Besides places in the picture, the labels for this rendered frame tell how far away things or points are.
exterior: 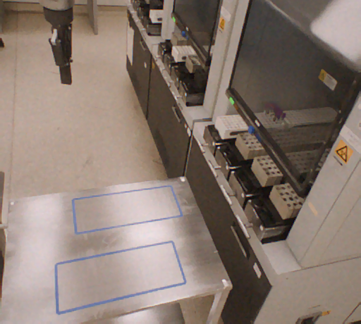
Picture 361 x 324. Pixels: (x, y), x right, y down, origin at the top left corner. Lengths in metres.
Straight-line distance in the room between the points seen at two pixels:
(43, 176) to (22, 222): 1.32
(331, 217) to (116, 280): 0.63
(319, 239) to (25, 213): 0.91
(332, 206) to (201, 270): 0.42
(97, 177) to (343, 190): 1.75
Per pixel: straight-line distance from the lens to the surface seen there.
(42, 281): 1.12
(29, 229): 1.22
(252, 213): 1.36
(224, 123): 1.61
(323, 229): 1.20
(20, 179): 2.56
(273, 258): 1.33
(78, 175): 2.52
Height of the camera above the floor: 1.77
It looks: 39 degrees down
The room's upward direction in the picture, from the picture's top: 9 degrees clockwise
